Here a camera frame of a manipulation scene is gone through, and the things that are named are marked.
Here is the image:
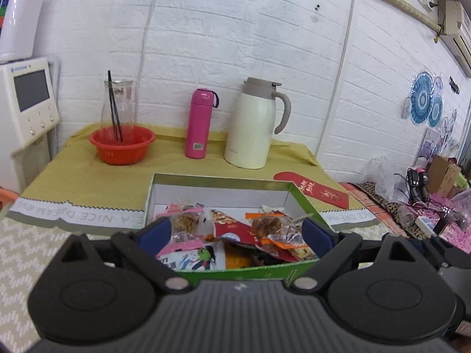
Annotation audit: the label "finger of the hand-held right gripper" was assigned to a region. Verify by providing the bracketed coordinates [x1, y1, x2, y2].
[407, 236, 450, 272]

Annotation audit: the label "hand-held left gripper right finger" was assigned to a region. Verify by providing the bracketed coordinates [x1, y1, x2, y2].
[284, 217, 430, 294]

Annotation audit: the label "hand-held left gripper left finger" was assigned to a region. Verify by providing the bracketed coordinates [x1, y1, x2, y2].
[59, 218, 194, 292]

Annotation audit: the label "pink-edged clear snack packet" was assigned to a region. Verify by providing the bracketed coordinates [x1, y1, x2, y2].
[155, 202, 214, 256]

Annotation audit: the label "white cartoon print snack packet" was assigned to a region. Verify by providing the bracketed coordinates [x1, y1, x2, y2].
[157, 244, 226, 272]

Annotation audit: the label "clear bread packet orange label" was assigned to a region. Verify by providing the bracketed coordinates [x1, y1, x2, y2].
[245, 208, 319, 262]

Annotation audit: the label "green cardboard box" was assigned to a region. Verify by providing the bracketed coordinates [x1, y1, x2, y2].
[145, 172, 336, 281]

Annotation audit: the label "red mixed nuts packet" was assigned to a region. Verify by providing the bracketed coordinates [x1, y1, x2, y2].
[210, 209, 266, 246]

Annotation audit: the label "red-brown snack packet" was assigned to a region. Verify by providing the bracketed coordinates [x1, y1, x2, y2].
[224, 242, 295, 270]

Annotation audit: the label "white power strip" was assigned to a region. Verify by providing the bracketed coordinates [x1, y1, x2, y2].
[416, 215, 437, 232]

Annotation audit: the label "pile of pink items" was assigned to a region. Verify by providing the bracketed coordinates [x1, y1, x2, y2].
[430, 195, 471, 254]

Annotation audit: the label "red envelope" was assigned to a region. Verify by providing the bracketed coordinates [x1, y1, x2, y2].
[273, 171, 350, 209]

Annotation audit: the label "plaid blanket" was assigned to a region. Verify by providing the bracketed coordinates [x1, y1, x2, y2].
[339, 182, 409, 239]

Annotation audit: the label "leopard print cloth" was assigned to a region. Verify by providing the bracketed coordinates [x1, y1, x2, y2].
[359, 182, 435, 239]

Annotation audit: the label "brown cardboard box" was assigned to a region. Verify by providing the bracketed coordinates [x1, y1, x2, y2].
[427, 154, 462, 199]

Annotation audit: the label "yellow-green tablecloth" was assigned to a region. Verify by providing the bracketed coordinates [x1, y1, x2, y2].
[20, 123, 363, 214]

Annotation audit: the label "clear plastic bag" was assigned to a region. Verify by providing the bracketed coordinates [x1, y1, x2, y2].
[364, 155, 397, 201]

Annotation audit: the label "red plastic basket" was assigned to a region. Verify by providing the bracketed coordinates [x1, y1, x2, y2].
[89, 125, 157, 165]

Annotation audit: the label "pink thermos bottle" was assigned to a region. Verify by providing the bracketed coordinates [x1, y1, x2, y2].
[185, 88, 220, 159]

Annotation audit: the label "black straw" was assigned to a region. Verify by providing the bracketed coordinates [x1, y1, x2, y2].
[110, 92, 124, 142]

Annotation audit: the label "white thermal jug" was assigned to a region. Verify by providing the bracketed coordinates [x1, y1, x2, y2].
[224, 76, 292, 170]

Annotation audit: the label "clear glass carafe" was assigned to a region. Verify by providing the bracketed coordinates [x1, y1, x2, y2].
[99, 79, 136, 142]

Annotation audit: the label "black chopsticks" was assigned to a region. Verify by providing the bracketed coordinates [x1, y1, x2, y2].
[107, 70, 123, 142]

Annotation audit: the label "white water dispenser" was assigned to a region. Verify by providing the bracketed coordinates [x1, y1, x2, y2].
[0, 57, 61, 194]

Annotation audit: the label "white air conditioner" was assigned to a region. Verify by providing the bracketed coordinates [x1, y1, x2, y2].
[438, 0, 471, 78]

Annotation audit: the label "white water purifier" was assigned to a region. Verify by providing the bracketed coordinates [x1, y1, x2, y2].
[0, 0, 50, 63]

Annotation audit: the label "black chargers and cables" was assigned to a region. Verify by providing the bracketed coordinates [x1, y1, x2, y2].
[407, 167, 429, 207]

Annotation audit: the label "purple wall pictures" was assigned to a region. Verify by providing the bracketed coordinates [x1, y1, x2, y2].
[419, 108, 460, 159]

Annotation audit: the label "medium blue round wall decor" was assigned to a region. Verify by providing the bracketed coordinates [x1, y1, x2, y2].
[429, 96, 444, 127]

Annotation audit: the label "large blue round wall decor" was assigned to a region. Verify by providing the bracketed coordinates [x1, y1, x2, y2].
[410, 71, 435, 124]

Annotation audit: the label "white wall cord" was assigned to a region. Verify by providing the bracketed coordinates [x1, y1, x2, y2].
[319, 0, 357, 151]
[135, 0, 164, 126]

